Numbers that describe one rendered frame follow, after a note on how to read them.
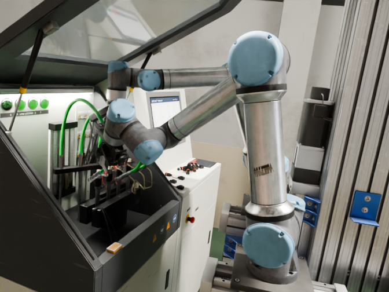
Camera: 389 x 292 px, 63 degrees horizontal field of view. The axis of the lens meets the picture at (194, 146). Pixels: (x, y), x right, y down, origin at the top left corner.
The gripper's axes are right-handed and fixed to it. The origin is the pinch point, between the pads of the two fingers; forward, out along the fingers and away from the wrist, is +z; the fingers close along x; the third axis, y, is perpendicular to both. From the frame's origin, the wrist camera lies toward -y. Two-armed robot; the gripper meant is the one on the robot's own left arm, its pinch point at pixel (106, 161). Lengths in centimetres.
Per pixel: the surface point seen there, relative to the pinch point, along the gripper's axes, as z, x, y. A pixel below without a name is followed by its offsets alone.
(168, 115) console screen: 48, 60, -42
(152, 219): 23.6, 15.0, 20.8
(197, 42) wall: 89, 152, -140
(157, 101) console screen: 36, 51, -46
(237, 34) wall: 68, 180, -124
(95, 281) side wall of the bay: 4.2, -16.5, 36.4
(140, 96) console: 25, 37, -43
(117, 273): 14.3, -7.6, 35.9
